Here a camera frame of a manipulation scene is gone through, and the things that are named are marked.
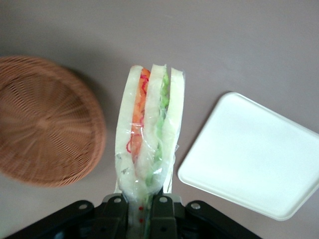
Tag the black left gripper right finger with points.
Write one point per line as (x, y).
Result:
(162, 216)

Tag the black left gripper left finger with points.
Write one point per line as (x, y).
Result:
(115, 216)

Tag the plastic triangle sandwich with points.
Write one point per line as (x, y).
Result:
(149, 124)

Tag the cream white plastic tray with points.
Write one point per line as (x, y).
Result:
(251, 156)

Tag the brown round wicker basket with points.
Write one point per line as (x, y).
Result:
(45, 122)

